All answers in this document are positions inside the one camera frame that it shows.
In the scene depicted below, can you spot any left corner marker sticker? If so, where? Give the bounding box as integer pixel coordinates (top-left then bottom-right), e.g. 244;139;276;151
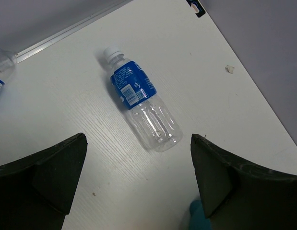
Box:
186;0;206;18

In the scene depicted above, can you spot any small bottle blue label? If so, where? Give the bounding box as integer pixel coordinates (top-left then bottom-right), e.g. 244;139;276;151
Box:
0;48;17;92

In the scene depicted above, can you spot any clear bottle dark blue label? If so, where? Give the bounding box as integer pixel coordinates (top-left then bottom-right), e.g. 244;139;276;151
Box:
103;46;183;152

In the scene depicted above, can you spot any teal bin with yellow rim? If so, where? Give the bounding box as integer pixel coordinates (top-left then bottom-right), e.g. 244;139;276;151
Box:
188;200;212;230

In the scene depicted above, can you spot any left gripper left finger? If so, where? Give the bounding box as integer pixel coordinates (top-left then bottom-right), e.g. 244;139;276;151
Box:
0;133;88;230

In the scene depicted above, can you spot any aluminium front rail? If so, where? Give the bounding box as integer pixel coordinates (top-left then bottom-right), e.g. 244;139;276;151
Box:
15;0;130;64

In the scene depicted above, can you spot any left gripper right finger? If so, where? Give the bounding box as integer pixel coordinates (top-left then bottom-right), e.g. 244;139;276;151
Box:
190;134;297;230

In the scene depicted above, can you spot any small white paper scrap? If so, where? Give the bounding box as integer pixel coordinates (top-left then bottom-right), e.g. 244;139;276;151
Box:
225;65;235;74

